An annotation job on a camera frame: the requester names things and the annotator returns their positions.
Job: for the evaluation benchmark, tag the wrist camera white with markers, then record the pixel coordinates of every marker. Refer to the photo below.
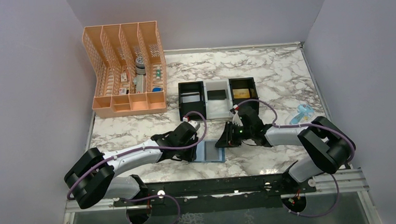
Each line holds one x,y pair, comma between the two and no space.
193,123
236,118

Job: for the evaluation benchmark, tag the orange plastic desk organizer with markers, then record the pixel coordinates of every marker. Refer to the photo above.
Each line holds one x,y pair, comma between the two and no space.
112,50

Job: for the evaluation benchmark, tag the blue object in organizer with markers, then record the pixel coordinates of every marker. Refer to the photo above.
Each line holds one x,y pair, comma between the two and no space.
156,89

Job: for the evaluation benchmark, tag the round tin in organizer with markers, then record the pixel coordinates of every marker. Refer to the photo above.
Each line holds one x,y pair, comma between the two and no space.
140,66

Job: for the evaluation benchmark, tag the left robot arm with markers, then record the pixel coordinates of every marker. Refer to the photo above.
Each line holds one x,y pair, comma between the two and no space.
95,175

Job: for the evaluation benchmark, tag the white red labelled box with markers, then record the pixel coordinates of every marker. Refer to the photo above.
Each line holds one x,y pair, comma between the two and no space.
123,91

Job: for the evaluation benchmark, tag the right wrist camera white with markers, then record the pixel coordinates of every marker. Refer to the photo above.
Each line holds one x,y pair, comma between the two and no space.
236,118

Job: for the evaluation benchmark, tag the gold card in right tray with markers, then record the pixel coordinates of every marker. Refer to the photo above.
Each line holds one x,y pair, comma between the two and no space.
241,93

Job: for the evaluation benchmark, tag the green white small bottle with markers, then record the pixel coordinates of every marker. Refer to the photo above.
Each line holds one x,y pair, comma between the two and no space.
158,74

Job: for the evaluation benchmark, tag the blue card holder wallet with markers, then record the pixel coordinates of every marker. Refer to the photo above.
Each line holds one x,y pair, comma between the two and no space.
199,154

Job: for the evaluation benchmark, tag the silver crest card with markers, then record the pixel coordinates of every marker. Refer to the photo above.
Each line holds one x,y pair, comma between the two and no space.
190,98

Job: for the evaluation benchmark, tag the black left card tray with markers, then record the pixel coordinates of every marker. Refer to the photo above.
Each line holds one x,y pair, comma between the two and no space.
191,88

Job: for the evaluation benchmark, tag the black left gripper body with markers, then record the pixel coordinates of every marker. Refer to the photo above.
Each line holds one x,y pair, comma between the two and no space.
186,155

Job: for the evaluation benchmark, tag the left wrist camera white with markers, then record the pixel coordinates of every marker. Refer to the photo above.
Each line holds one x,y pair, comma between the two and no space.
193,123

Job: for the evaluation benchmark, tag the light blue tape dispenser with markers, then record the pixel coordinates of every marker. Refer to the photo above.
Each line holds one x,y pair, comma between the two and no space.
303,114

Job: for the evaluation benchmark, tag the black right card tray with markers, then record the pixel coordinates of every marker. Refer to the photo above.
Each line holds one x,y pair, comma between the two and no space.
240,83

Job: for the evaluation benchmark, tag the black card in middle tray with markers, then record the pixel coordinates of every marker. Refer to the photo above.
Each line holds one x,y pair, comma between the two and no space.
216,95

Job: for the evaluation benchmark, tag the grey card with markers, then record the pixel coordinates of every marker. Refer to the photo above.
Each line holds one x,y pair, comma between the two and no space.
211,152

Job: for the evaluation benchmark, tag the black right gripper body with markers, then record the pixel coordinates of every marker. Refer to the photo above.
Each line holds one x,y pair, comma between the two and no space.
243,133

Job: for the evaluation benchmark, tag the white middle card tray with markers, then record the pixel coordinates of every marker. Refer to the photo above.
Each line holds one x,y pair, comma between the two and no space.
218,109

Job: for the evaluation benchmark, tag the black card tray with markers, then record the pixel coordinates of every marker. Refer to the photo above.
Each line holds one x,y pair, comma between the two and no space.
240,83
191,88

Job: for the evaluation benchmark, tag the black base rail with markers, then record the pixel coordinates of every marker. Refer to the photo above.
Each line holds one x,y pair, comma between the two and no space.
267,183

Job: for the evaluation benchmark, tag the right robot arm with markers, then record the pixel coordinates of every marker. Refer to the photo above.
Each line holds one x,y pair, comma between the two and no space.
327,147

